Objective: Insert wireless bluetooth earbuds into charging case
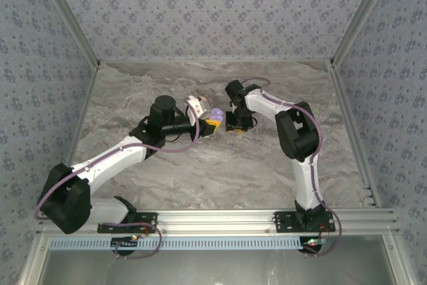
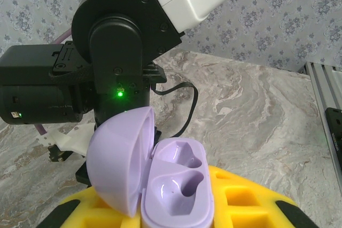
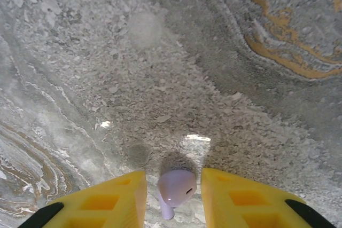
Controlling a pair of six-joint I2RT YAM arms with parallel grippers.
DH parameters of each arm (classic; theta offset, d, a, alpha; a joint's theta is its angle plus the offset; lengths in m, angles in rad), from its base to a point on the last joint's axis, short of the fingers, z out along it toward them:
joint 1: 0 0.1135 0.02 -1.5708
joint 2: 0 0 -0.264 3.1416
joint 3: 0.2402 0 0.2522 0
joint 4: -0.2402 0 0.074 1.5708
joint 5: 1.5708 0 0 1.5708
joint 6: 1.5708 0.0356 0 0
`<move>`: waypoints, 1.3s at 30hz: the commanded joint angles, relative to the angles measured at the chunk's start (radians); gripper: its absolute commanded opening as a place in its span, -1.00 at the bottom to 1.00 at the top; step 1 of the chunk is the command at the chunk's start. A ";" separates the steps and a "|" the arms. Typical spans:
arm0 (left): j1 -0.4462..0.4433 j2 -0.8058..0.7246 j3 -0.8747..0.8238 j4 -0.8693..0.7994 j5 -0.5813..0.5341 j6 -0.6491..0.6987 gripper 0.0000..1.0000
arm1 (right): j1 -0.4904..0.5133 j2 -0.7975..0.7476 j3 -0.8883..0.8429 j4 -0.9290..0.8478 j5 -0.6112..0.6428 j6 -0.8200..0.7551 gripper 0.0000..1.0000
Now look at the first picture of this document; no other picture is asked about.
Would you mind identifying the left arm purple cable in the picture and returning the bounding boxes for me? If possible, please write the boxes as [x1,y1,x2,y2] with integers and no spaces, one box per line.
[35,116,201,260]

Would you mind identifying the aluminium frame leg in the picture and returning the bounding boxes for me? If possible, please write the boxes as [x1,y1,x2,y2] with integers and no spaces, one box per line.
[382,234,418,285]
[18,234,51,285]

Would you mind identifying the aluminium table side rail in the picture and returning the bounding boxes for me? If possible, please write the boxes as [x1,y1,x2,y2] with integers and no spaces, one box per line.
[326,59,381,208]
[51,63,101,211]

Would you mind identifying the aluminium mounting rail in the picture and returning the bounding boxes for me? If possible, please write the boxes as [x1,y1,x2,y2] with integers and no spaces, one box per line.
[36,208,400,235]

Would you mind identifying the aluminium corner post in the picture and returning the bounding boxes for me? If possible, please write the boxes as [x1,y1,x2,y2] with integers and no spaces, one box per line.
[33,0,101,66]
[330,0,398,65]

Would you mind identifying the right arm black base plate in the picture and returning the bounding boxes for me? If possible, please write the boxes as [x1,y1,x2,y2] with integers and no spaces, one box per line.
[274,210,336,234]

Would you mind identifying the grey metal sheet panel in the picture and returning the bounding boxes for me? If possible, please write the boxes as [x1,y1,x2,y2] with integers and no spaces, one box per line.
[39,248,400,285]

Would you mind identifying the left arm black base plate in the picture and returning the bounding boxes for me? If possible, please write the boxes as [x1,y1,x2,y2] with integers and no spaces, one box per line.
[97,212,158,234]

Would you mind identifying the thin aluminium table edge strip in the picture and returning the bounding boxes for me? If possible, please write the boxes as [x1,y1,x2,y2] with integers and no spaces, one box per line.
[99,59,331,64]

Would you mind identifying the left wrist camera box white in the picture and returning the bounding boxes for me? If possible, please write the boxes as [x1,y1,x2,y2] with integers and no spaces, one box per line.
[184,95,211,122]

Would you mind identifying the light blue slotted cable duct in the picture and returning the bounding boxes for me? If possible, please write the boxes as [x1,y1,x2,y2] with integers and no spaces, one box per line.
[49,236,304,252]

